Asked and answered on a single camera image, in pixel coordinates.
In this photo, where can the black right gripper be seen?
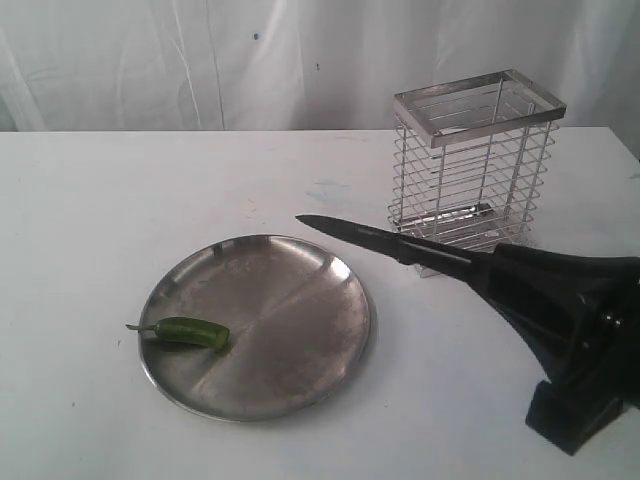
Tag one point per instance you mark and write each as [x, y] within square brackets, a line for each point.
[580, 318]

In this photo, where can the black kitchen knife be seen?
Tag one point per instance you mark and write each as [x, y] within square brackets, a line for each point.
[407, 250]

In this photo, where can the green chili pepper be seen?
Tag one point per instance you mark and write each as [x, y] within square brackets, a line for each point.
[186, 330]

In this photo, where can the round stainless steel plate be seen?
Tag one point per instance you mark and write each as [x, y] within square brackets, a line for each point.
[299, 319]

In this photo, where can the wire metal utensil holder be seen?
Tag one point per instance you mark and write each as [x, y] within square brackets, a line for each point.
[470, 158]

